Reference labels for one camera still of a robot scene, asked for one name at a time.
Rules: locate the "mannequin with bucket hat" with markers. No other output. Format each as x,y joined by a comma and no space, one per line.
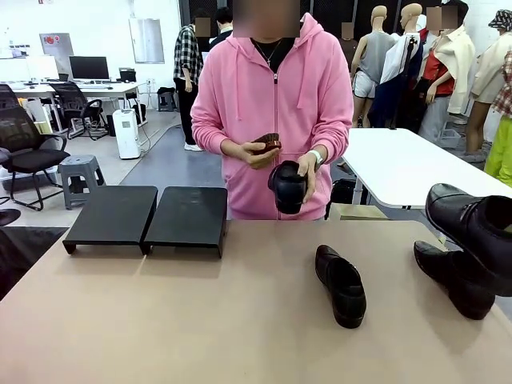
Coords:
492,72

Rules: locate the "small grey stool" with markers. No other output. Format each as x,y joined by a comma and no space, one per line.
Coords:
166,102

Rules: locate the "person's right forearm pink sleeve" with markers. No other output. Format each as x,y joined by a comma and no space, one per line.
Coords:
208,132

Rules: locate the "black base platform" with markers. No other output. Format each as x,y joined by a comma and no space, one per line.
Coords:
24,256

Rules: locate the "mannequin in red top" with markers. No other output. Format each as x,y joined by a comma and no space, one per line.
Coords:
436,76

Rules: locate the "black shoe stand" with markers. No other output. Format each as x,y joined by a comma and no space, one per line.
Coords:
188,220
112,216

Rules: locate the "person's left hand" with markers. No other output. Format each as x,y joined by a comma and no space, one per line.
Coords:
311,172

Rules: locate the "mannequin in grey tank top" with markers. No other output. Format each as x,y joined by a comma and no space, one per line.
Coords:
376,52

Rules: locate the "white folding table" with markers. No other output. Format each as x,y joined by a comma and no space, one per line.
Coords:
400,168

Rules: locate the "tan cardboard box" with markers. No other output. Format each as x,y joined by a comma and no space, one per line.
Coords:
360,212

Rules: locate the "mannequin in white navy jacket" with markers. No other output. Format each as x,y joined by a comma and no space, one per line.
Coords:
396,64

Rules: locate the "person's right hand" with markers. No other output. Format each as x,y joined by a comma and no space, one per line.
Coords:
252,158

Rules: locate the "black mesh chair back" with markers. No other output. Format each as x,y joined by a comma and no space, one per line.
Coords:
8,96

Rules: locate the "grey panel with red sign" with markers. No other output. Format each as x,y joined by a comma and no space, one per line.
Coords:
56,50

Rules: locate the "black tripod pole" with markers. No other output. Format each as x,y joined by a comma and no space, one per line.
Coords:
411,56

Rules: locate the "black desktop printer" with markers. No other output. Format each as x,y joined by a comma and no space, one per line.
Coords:
127,75

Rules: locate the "grey slippers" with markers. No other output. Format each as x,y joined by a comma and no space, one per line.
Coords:
475,157

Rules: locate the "mannequin in cream jacket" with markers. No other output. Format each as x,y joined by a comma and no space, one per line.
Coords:
460,64

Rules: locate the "silver wall panel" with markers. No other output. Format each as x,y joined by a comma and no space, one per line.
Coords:
146,40

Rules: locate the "bystander in brown shirt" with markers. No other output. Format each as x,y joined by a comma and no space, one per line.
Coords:
350,50

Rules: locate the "bystander in plaid shirt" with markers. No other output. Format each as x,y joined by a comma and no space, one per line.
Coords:
188,56

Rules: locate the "person's left forearm pink sleeve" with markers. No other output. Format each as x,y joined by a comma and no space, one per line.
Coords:
338,136

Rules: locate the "white office desk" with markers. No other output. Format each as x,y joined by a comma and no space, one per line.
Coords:
120,87

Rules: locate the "person in pink hoodie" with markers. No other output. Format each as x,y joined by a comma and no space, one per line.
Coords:
280,120

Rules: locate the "mannequin in neon yellow trousers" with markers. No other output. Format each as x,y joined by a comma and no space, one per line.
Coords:
502,148

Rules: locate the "black leather shoe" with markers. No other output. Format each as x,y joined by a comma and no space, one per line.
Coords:
340,284
472,232
288,192
460,280

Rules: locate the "white display panel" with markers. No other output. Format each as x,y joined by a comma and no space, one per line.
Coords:
42,67

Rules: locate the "small black bag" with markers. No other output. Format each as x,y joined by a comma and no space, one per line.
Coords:
166,90

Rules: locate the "brown wooden shoe brush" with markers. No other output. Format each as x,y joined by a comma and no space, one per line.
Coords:
269,141

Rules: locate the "white dehumidifier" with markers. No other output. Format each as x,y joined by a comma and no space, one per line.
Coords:
126,136

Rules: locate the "wristwatch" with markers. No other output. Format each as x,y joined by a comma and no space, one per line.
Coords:
318,157

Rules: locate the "bystander in dark shirt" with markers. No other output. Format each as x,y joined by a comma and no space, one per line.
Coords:
223,18

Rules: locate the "grey plastic stool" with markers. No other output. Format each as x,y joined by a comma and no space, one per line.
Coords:
80,162

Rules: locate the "black computer monitor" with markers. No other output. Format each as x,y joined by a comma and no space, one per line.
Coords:
89,67

